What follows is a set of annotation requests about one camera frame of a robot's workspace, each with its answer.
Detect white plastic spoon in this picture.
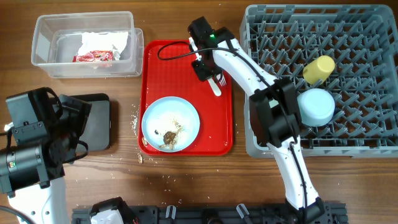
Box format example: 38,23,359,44
207,78,221,96

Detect light blue plate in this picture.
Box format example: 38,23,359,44
141,96,200,153

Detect brown food scraps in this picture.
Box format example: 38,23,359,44
154,121,183,150

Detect white napkin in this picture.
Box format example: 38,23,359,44
75,32,129,61

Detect red snack wrapper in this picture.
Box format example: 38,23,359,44
73,50,113,62

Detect yellow plastic cup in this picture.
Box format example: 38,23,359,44
303,55,335,85

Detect light blue bowl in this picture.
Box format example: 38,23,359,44
297,88,335,127

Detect white plastic fork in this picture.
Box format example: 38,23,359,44
216,73,226,86

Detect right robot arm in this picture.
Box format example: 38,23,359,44
188,17,325,223

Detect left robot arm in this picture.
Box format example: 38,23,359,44
1,87,91,223

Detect red serving tray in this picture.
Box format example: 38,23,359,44
137,40,234,156

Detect food crumb on table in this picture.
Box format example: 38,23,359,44
137,154,144,164

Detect black plastic tray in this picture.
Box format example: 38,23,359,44
59,93,111,152

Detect clear plastic bin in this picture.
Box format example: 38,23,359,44
31,11,144,78

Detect right black cable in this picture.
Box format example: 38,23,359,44
156,40,218,62

